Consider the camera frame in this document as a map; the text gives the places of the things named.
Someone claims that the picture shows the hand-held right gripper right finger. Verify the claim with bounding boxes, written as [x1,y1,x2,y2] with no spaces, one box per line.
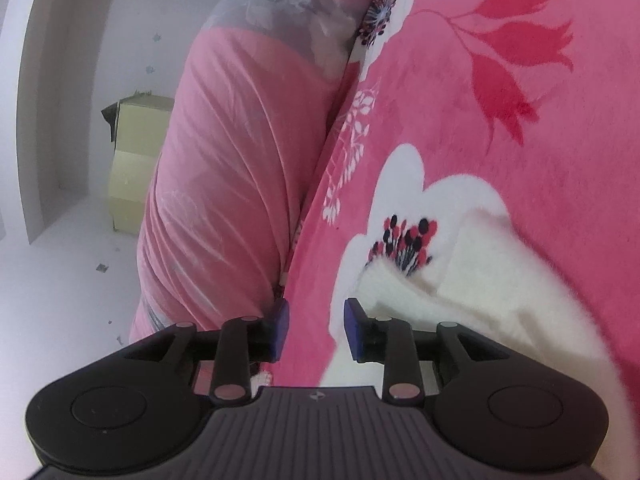
[344,297,509,405]

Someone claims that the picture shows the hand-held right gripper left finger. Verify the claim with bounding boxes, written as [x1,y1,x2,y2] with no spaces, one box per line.
[122,299,291,407]

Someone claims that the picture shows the cream fleece garment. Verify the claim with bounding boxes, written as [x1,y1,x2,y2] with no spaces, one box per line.
[357,210,633,441]

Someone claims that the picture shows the pink grey quilt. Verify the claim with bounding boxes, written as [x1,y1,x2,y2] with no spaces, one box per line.
[129,0,391,386]

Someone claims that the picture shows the pale yellow wardrobe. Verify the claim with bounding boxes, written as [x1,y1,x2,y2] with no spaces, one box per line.
[102,92,176,233]

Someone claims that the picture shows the pink floral blanket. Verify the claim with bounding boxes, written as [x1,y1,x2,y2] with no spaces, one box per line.
[270,0,640,480]

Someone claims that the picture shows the dark cloth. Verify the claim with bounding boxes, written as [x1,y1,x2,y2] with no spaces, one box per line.
[101,101,121,143]

